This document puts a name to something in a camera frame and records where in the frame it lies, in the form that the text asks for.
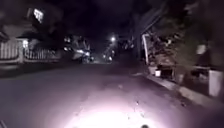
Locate vehicle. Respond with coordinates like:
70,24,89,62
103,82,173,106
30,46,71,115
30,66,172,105
71,49,95,64

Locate pale slanted pole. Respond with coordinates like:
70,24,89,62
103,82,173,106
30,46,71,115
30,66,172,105
141,33,151,66

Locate grey asphalt road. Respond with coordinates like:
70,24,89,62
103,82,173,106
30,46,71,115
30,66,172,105
0,60,224,128

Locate bushes behind kerb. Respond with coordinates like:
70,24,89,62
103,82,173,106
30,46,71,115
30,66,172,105
146,9,224,81

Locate concrete kerb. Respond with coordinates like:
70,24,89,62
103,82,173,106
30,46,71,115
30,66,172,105
143,73,224,109

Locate building with lit window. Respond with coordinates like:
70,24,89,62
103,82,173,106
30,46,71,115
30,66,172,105
0,5,64,51

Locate pale railing fence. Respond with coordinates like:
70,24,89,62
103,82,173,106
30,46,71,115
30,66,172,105
0,38,63,65

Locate white wall block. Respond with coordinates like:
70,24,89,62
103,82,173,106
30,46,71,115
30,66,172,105
208,69,224,98

